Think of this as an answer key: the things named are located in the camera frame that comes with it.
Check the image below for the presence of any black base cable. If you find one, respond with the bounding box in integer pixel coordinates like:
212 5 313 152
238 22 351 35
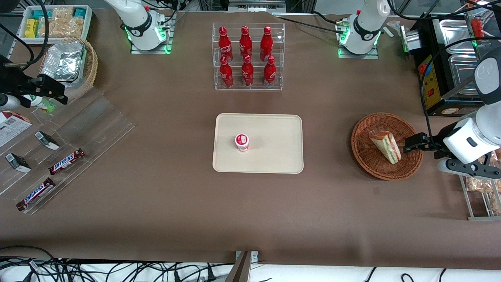
274 11 346 29

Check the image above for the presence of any triangle sandwich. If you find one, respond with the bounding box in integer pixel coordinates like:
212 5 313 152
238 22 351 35
369 130 402 164

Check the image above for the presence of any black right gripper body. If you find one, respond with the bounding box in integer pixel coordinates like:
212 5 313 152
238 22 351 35
0 74 40 108

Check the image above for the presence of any red Coca-Cola can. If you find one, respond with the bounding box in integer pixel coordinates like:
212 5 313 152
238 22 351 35
219 56 234 88

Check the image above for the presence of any red cola bottle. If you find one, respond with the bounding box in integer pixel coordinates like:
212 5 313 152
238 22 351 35
218 27 234 63
241 55 254 87
260 26 274 62
263 56 277 87
239 26 253 60

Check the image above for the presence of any steel pan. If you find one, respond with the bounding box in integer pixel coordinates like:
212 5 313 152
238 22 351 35
448 55 490 96
438 19 476 55

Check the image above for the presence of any red white carton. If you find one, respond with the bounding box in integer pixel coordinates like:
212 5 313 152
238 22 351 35
0 111 32 148

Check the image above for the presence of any clear acrylic bottle rack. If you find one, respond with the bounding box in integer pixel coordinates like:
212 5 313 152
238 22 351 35
212 22 285 91

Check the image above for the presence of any clear acrylic stepped shelf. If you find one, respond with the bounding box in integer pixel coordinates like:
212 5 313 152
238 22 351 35
0 86 136 215

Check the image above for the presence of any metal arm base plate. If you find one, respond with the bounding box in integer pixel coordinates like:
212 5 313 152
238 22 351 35
130 12 173 54
337 16 379 60

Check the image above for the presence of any clear cracker bag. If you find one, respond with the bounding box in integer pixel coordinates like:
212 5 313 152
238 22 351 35
53 7 75 20
39 18 85 38

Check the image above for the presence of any white plastic bin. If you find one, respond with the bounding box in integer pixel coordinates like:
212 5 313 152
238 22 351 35
18 5 93 44

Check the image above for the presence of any grey wire rack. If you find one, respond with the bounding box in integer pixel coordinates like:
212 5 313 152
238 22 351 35
458 149 501 221

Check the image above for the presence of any white plastic wrapper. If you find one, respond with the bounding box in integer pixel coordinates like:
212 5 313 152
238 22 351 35
385 20 404 38

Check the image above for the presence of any black countertop appliance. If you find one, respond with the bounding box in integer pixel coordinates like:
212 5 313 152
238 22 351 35
407 16 501 117

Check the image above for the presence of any Snickers chocolate bar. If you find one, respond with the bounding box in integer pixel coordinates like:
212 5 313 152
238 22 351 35
16 177 56 212
48 148 86 175

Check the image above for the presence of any light wicker basket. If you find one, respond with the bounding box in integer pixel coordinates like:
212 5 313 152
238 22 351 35
38 37 98 100

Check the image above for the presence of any beige plastic tray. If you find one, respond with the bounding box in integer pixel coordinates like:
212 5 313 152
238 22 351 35
213 113 304 174

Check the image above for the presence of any brown table cover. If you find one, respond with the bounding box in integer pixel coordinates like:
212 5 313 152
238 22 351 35
0 8 501 271

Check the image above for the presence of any silver foil container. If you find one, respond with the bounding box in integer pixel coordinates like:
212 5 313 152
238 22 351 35
41 41 87 83

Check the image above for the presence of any grey stand post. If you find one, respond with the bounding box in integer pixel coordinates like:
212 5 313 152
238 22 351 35
225 251 259 282

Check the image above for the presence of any aluminium frame rail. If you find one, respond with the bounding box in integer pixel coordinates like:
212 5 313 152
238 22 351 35
228 0 287 9

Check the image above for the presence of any brown wicker basket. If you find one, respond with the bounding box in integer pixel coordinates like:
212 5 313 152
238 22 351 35
351 113 424 181

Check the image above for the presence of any green white plastic bottle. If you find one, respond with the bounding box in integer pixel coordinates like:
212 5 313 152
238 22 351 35
23 95 56 113

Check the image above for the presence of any yellow snack packet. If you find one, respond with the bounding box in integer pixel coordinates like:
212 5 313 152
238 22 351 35
25 19 40 38

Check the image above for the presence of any small black box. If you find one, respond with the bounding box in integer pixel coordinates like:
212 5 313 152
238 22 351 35
5 153 32 173
34 131 60 151

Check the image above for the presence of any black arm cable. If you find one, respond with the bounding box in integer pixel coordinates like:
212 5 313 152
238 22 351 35
421 36 501 137
22 0 49 71

